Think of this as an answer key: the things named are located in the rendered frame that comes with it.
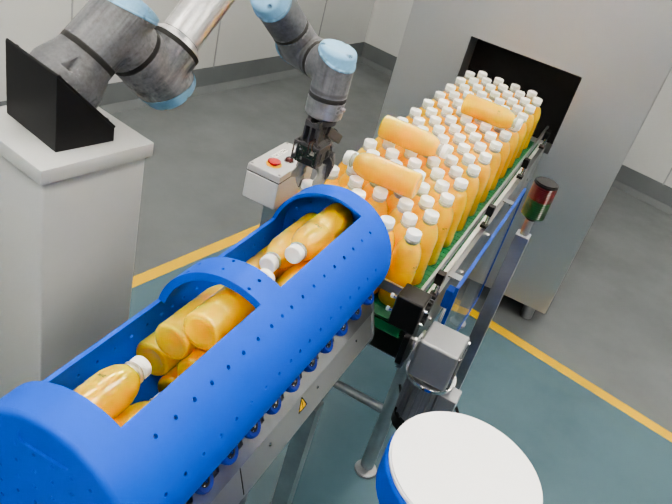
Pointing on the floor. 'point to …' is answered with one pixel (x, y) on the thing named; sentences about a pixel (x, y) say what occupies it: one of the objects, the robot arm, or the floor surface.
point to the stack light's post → (492, 302)
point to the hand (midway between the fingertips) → (308, 185)
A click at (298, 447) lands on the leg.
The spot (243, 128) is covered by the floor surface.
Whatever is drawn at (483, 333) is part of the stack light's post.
